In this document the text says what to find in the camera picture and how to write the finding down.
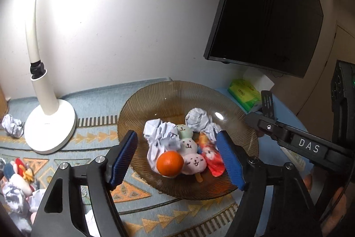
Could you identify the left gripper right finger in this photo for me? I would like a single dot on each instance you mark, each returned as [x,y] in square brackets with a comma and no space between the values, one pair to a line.
[292,212]

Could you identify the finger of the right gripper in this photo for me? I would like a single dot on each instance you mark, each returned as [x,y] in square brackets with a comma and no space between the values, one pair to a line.
[267,104]

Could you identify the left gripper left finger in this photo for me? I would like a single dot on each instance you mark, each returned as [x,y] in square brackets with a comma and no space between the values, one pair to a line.
[61,211]

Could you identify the small paper ball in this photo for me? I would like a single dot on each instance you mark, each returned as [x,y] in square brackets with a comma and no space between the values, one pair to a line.
[211,130]

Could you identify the orange fruit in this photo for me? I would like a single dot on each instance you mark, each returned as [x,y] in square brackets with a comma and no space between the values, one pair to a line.
[170,164]

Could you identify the large paper sheet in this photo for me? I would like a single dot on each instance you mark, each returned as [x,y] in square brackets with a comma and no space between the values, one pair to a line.
[161,137]

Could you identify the red orange cartoon plush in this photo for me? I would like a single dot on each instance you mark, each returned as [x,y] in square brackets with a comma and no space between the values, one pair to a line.
[211,155]

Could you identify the pink white green dango plush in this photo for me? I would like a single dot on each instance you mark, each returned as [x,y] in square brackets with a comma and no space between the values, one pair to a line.
[194,163]

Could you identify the person's right hand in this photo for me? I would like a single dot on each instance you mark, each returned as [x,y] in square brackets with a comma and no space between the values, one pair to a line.
[337,214]

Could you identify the green tissue pack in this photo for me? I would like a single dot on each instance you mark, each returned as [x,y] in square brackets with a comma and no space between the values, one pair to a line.
[245,94]

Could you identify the patterned blue woven mat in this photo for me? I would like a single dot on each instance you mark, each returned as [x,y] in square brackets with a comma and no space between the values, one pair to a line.
[144,210]

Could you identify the white desk lamp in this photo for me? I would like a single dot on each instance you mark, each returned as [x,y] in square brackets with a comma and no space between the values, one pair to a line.
[51,124]

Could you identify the amber ribbed glass bowl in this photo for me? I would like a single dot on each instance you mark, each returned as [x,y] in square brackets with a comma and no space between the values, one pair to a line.
[171,101]

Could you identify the white duck plush toy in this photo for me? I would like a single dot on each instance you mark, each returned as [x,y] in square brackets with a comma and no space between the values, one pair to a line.
[20,175]

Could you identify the black monitor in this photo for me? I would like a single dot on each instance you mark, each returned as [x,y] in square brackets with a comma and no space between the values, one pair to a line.
[277,35]

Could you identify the white crumpled paper by lamp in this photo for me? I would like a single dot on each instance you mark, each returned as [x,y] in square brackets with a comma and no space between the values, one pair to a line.
[12,126]

